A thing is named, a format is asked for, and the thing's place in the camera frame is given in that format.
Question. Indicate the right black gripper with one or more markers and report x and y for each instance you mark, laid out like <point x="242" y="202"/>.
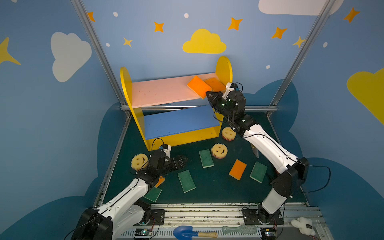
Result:
<point x="218" y="101"/>

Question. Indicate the green sponge right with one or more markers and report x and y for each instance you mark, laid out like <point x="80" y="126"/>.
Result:
<point x="258" y="172"/>

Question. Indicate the yellow smiley sponge centre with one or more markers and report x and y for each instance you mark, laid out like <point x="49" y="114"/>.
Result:
<point x="219" y="151"/>

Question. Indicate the blue toy shovel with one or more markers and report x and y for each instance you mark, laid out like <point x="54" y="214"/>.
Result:
<point x="187" y="233"/>

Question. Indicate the green sponge centre upright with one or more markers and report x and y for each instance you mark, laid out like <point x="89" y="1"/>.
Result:
<point x="206" y="158"/>

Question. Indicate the green sponge left front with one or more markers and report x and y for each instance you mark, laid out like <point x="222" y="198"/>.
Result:
<point x="153" y="194"/>

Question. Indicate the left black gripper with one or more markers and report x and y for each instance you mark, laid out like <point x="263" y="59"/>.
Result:
<point x="171" y="162"/>

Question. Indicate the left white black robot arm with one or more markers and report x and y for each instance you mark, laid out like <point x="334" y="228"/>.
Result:
<point x="110" y="220"/>

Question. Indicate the orange sponge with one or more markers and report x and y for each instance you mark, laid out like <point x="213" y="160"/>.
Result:
<point x="199" y="87"/>
<point x="161" y="180"/>
<point x="215" y="84"/>
<point x="237" y="170"/>

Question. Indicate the yellow shelf with pink and blue boards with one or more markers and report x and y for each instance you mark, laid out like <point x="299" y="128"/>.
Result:
<point x="176" y="127"/>

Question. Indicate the white plush toy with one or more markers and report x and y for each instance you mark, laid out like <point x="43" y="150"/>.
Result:
<point x="304" y="225"/>

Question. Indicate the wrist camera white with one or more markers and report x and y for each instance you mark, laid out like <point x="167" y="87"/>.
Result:
<point x="230" y="87"/>
<point x="166" y="149"/>

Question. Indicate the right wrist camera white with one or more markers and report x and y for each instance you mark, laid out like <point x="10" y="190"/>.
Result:
<point x="230" y="87"/>

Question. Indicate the yellow smiley sponge near shelf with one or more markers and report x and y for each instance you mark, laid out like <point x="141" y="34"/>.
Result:
<point x="228" y="134"/>

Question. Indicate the left circuit board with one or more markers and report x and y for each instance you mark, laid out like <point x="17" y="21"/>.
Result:
<point x="145" y="233"/>

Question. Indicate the right circuit board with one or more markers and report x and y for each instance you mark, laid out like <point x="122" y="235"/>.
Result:
<point x="268" y="234"/>

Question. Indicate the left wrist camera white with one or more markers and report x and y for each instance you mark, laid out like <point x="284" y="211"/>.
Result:
<point x="166" y="149"/>

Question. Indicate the green sponge centre front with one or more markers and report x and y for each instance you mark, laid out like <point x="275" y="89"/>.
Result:
<point x="186" y="181"/>

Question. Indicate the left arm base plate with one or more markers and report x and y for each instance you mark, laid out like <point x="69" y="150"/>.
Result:
<point x="153" y="217"/>

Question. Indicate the yellow smiley sponge left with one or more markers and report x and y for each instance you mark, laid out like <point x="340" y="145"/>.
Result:
<point x="139" y="162"/>

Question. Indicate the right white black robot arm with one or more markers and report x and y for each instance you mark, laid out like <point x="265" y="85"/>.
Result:
<point x="293" y="171"/>

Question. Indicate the circuit board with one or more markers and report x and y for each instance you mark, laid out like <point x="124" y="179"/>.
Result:
<point x="145" y="233"/>
<point x="268" y="234"/>

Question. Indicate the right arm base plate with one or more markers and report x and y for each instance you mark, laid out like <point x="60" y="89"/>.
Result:
<point x="261" y="217"/>

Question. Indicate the metal trowel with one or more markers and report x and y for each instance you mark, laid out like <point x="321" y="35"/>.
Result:
<point x="255" y="151"/>

